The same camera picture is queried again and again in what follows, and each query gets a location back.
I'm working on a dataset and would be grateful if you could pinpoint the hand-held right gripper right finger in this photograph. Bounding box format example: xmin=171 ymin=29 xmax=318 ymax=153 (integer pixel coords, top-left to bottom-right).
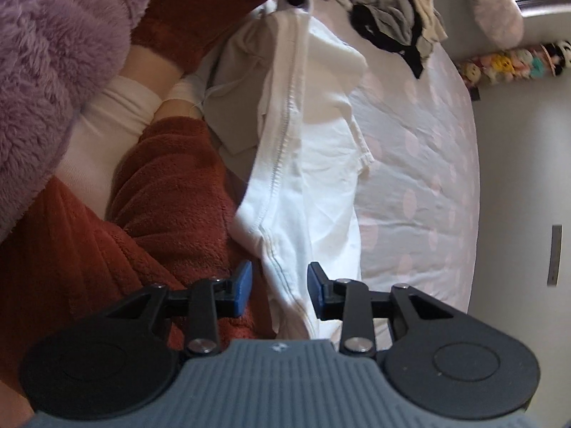
xmin=308 ymin=261 xmax=467 ymax=358

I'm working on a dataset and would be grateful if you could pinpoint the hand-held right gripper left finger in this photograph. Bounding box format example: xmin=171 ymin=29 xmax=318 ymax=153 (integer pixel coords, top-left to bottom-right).
xmin=103 ymin=260 xmax=253 ymax=358

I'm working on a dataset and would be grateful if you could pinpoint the white t-shirt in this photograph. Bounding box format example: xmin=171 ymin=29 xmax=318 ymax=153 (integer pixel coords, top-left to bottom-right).
xmin=232 ymin=0 xmax=375 ymax=340

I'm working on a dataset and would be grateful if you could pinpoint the grey knit garment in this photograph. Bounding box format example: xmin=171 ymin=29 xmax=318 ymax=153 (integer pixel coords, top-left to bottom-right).
xmin=345 ymin=0 xmax=447 ymax=61

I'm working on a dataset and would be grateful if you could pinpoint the grey folded garment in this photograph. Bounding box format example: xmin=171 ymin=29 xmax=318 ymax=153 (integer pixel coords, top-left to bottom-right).
xmin=203 ymin=11 xmax=279 ymax=159

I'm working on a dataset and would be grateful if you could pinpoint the white sock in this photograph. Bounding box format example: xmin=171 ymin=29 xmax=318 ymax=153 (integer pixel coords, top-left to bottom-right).
xmin=167 ymin=76 xmax=208 ymax=101
xmin=58 ymin=76 xmax=163 ymax=221

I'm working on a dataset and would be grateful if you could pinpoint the polka dot bed sheet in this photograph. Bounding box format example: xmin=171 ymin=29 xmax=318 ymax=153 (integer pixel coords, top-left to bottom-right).
xmin=308 ymin=0 xmax=481 ymax=337

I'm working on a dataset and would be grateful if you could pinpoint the polka dot pillow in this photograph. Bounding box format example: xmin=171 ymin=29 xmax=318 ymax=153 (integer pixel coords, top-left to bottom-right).
xmin=459 ymin=0 xmax=525 ymax=50

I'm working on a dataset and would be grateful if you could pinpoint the row of plush toys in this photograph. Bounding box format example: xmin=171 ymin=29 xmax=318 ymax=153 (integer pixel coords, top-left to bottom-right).
xmin=459 ymin=40 xmax=571 ymax=88

